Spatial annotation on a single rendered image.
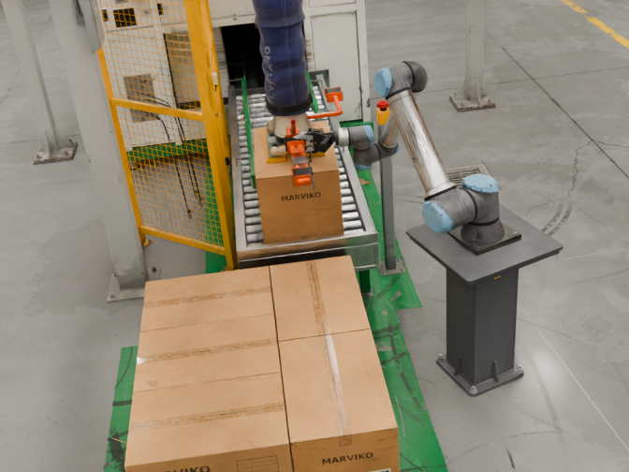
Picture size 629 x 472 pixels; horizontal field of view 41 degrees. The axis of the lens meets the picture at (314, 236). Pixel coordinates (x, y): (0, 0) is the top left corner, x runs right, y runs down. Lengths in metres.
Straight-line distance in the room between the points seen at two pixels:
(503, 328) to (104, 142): 2.28
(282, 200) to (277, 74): 0.60
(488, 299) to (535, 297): 0.93
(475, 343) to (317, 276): 0.79
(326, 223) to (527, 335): 1.19
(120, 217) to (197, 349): 1.43
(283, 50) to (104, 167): 1.29
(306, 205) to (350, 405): 1.20
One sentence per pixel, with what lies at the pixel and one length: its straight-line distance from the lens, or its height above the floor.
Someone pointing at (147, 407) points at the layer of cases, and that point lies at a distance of 3.36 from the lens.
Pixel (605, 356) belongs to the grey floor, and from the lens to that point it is 4.36.
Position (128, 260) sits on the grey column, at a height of 0.21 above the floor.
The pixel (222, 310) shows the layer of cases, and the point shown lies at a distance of 3.78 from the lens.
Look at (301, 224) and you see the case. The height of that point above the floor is 0.67.
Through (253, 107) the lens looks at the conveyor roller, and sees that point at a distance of 5.90.
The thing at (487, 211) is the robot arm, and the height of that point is 0.93.
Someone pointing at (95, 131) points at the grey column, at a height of 1.03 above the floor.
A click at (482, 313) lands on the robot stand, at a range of 3.83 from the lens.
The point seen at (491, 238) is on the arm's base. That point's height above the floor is 0.80.
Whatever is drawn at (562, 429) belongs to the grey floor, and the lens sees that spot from 3.94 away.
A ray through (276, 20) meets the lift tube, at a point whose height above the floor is 1.63.
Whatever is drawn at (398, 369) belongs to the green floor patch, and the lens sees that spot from 4.19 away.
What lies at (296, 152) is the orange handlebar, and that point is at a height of 1.09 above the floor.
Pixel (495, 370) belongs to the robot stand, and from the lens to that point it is 4.07.
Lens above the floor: 2.72
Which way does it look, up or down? 31 degrees down
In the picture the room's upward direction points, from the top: 6 degrees counter-clockwise
